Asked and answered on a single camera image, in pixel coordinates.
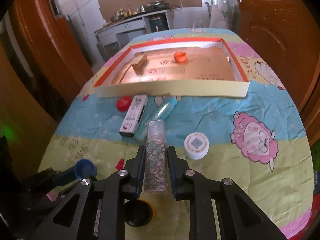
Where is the blue bottle cap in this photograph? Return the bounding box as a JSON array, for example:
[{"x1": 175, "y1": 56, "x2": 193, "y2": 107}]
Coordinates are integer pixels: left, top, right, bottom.
[{"x1": 74, "y1": 159, "x2": 97, "y2": 180}]

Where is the white round jar lid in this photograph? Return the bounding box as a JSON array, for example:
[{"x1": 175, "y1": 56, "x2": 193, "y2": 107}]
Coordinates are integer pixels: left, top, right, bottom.
[{"x1": 184, "y1": 132, "x2": 209, "y2": 160}]

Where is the white rectangular cartoon box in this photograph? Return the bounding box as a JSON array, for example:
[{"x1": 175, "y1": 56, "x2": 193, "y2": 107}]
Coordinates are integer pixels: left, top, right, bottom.
[{"x1": 119, "y1": 95, "x2": 148, "y2": 137}]

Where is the light blue glitter bottle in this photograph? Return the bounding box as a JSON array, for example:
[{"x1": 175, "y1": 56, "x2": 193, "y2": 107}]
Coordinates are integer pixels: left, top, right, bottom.
[{"x1": 133, "y1": 96, "x2": 178, "y2": 142}]

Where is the red bottle cap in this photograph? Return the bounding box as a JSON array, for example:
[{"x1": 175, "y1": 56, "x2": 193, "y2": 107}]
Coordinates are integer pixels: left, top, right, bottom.
[{"x1": 116, "y1": 96, "x2": 132, "y2": 112}]

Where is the colourful cartoon sheep blanket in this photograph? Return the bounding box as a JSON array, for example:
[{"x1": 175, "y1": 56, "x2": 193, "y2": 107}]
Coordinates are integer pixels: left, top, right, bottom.
[{"x1": 40, "y1": 28, "x2": 314, "y2": 238}]

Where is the orange rimmed cardboard tray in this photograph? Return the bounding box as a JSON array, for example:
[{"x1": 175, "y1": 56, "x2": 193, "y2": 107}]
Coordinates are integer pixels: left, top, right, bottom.
[{"x1": 93, "y1": 37, "x2": 249, "y2": 98}]

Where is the gold rectangular box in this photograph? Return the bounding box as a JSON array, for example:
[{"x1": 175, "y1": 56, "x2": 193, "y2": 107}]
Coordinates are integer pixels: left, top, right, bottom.
[{"x1": 131, "y1": 55, "x2": 148, "y2": 75}]

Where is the orange bottle cap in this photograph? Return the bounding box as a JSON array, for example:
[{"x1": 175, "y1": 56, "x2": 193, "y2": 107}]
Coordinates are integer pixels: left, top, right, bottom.
[{"x1": 174, "y1": 51, "x2": 187, "y2": 63}]

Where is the white kitchen counter cabinet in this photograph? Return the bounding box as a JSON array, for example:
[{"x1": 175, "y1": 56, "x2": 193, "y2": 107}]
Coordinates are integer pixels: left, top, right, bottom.
[{"x1": 95, "y1": 9, "x2": 174, "y2": 61}]

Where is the dark green air fryer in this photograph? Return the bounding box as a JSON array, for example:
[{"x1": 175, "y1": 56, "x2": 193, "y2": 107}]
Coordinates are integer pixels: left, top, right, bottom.
[{"x1": 149, "y1": 14, "x2": 169, "y2": 33}]

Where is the black gas stove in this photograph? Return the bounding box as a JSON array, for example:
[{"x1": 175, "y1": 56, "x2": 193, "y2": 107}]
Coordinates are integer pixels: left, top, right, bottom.
[{"x1": 138, "y1": 2, "x2": 170, "y2": 13}]

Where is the white plastic bag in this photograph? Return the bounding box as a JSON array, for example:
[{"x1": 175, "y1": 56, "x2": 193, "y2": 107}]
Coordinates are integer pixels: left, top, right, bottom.
[{"x1": 209, "y1": 0, "x2": 238, "y2": 30}]

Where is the brown wooden door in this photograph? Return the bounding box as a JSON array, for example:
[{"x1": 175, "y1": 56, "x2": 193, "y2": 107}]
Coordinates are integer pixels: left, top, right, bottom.
[{"x1": 239, "y1": 0, "x2": 319, "y2": 145}]

